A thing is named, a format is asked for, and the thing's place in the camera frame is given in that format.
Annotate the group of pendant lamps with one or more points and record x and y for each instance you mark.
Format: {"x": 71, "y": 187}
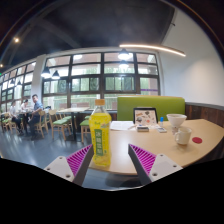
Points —
{"x": 124, "y": 55}

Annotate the flat round red coaster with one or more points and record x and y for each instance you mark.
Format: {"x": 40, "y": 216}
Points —
{"x": 197, "y": 140}

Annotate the green upholstered bench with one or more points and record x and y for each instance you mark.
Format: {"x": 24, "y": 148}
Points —
{"x": 170, "y": 105}

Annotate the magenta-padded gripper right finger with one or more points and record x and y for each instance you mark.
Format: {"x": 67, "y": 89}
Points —
{"x": 143, "y": 159}

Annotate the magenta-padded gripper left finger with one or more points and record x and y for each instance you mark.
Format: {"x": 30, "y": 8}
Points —
{"x": 78, "y": 160}

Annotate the small dark box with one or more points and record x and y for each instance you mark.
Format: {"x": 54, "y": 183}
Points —
{"x": 142, "y": 128}

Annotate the long linear ceiling light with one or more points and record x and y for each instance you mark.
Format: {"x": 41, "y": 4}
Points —
{"x": 156, "y": 47}

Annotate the white bowl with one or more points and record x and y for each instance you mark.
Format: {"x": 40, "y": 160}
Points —
{"x": 176, "y": 119}

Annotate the yellow drink bottle orange cap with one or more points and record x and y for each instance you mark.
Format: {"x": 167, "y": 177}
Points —
{"x": 100, "y": 136}

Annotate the white ribbed mug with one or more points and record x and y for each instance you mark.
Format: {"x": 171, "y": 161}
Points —
{"x": 182, "y": 136}

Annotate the black tablet with stickers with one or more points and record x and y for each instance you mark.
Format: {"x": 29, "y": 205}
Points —
{"x": 145, "y": 116}

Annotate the small blue-capped bottle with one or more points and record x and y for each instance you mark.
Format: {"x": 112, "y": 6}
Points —
{"x": 161, "y": 121}

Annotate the white paper sheet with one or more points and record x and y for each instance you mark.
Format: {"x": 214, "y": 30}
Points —
{"x": 121, "y": 125}

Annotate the group of wooden green-seat chairs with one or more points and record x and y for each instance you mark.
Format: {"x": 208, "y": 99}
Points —
{"x": 61, "y": 122}

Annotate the wooden dining table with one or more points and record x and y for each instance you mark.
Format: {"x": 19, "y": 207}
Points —
{"x": 71, "y": 110}

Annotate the person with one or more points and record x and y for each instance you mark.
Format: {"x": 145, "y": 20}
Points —
{"x": 14, "y": 113}
{"x": 36, "y": 110}

